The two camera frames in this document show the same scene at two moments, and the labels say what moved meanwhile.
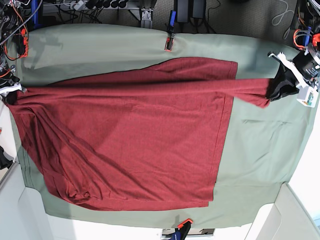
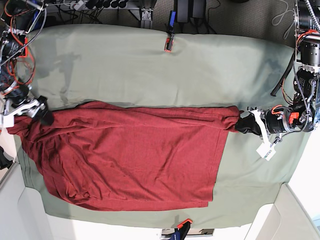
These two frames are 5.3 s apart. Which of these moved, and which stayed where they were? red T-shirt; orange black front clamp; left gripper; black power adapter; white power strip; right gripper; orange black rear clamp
Moved: red T-shirt; left gripper; right gripper
Stayed: orange black front clamp; black power adapter; white power strip; orange black rear clamp
